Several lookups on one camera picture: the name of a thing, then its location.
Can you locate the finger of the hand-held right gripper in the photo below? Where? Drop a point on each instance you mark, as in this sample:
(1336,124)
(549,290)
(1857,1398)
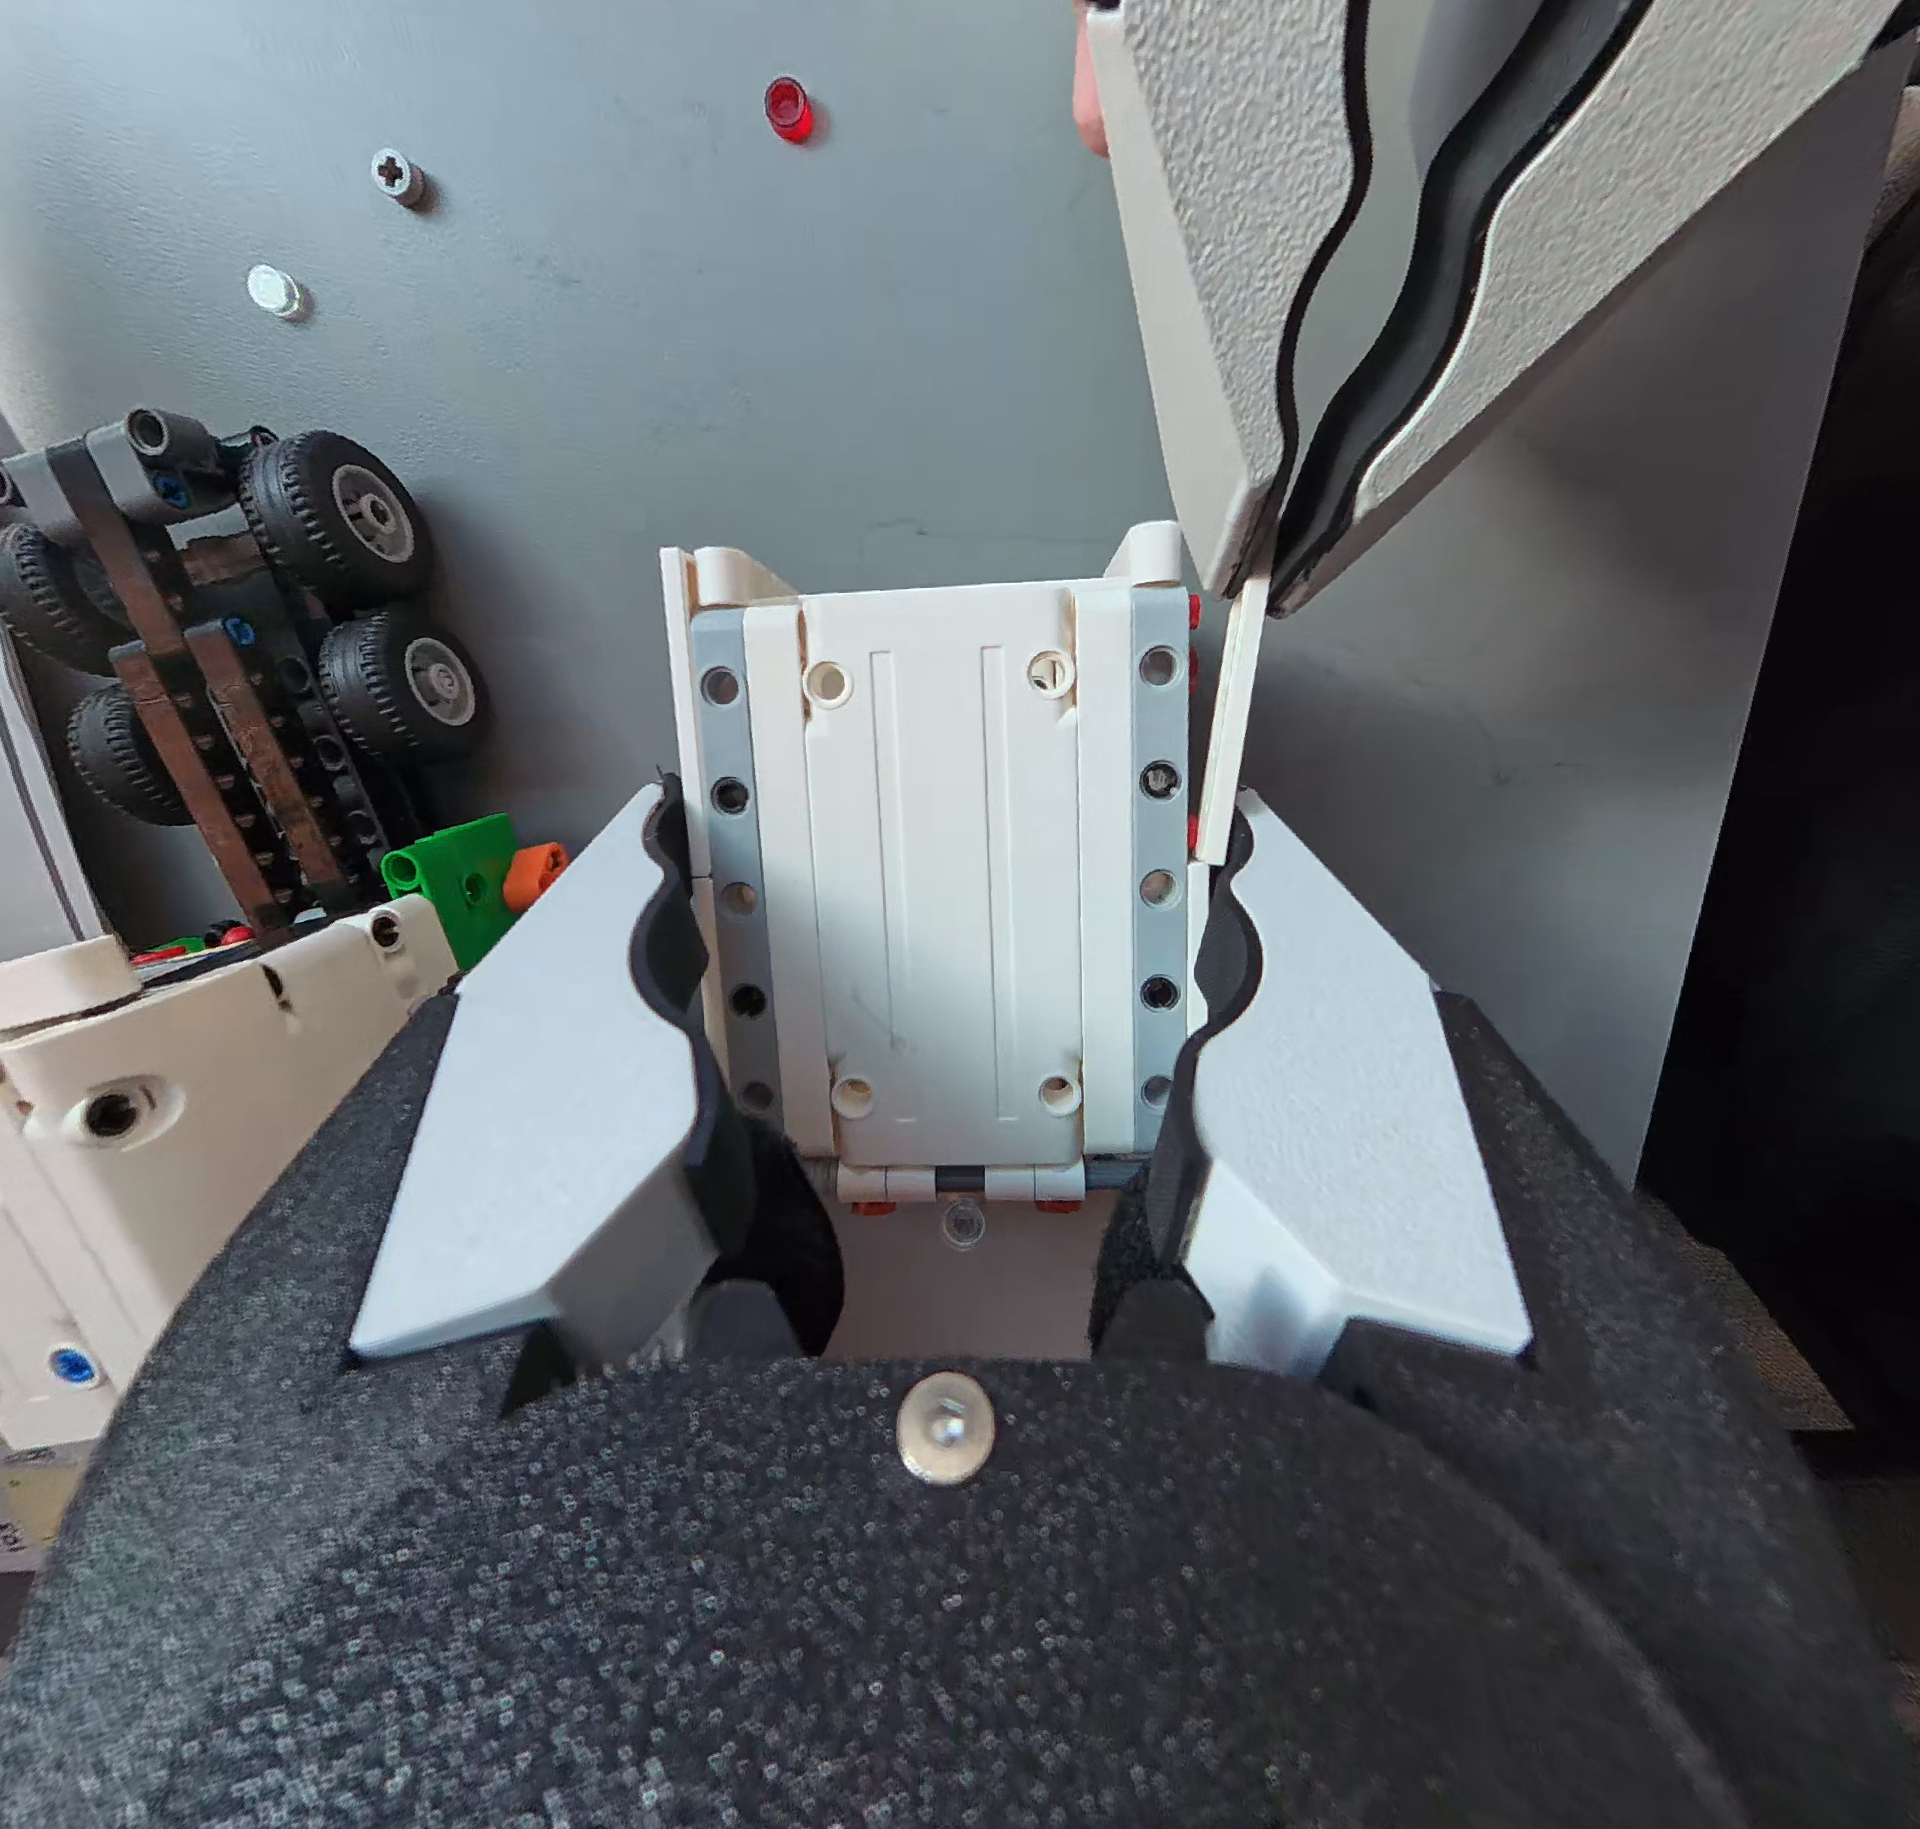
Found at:
(1216,177)
(1681,103)

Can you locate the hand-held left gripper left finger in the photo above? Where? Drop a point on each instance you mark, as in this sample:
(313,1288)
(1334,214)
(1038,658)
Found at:
(555,1094)

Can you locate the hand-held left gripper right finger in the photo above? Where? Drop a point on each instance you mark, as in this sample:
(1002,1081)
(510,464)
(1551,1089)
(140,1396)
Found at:
(1350,1110)

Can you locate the white lego panel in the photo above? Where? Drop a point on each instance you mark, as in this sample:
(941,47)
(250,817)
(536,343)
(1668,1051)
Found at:
(1231,734)

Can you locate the white lego box assembly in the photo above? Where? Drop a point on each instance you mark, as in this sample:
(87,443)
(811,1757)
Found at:
(936,885)

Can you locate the orange lego connector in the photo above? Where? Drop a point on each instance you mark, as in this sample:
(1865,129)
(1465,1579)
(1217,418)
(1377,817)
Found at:
(534,877)

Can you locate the green lego connector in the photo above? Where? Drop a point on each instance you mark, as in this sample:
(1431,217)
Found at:
(457,885)

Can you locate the white lego cab assembly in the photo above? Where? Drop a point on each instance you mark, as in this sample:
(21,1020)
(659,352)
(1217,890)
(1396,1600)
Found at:
(135,1154)

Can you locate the red round lego stud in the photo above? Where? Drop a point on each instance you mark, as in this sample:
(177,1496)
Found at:
(791,109)

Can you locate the black wheeled lego chassis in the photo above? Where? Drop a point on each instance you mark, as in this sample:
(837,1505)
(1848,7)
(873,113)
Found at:
(255,660)

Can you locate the lego instruction booklet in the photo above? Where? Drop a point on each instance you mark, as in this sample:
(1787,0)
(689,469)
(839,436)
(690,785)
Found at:
(36,795)

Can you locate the grey lego axle bush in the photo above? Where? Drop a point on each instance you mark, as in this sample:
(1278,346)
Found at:
(397,177)

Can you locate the clear round lego stud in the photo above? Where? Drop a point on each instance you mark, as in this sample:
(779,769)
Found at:
(274,292)

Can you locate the person's right hand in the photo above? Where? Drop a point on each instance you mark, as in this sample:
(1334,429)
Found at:
(1091,74)

